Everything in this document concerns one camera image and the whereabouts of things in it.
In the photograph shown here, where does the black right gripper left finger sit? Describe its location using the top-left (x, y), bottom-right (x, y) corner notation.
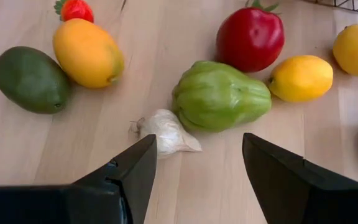
top-left (73, 134), bottom-right (158, 224)

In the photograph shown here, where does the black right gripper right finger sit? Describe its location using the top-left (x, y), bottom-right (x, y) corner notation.
top-left (242, 133), bottom-right (358, 224)

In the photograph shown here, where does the white onion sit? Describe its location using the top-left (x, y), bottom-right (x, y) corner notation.
top-left (129, 108), bottom-right (203, 159)

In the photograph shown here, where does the yellow lemon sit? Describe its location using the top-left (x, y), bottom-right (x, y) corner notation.
top-left (267, 55), bottom-right (334, 103)
top-left (333, 24), bottom-right (358, 77)

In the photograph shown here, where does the light green chayote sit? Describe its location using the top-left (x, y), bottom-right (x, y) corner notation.
top-left (172, 60), bottom-right (272, 133)

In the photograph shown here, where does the orange yellow mango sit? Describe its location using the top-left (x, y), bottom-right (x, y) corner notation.
top-left (53, 17), bottom-right (126, 89)

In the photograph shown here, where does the dark green avocado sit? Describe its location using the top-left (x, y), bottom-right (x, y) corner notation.
top-left (0, 45), bottom-right (71, 114)

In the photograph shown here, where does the red apple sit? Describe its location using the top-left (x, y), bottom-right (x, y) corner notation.
top-left (216, 0), bottom-right (285, 73)

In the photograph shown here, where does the small red strawberry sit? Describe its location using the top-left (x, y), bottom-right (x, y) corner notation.
top-left (53, 0), bottom-right (95, 24)

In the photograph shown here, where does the wire mesh basket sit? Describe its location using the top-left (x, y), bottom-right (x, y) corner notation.
top-left (303, 0), bottom-right (358, 17)

